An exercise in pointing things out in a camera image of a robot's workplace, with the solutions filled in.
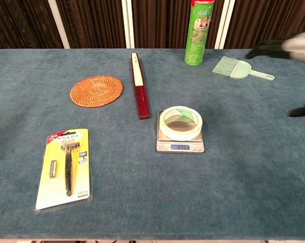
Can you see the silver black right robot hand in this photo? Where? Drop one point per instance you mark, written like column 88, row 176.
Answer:
column 294, row 48

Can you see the white masking tape roll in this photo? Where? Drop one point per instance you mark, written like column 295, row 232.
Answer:
column 180, row 136

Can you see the silver digital kitchen scale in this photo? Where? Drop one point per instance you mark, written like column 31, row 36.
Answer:
column 163, row 146

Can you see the mint green hand brush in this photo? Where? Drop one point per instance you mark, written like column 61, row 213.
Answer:
column 239, row 69

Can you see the green cylindrical can red lid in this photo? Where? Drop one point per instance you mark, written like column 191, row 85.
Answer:
column 196, row 43

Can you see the red long narrow box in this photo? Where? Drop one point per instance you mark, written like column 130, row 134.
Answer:
column 142, row 101

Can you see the round woven rattan coaster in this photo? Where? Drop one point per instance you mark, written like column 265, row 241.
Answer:
column 96, row 91

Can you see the teal table cloth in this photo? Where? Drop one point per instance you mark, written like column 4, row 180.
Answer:
column 142, row 202

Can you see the yellow razor blister pack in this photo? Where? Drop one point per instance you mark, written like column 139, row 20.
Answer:
column 53, row 187

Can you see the white partition frame post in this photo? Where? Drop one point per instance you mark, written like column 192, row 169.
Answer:
column 224, row 24
column 128, row 24
column 58, row 24

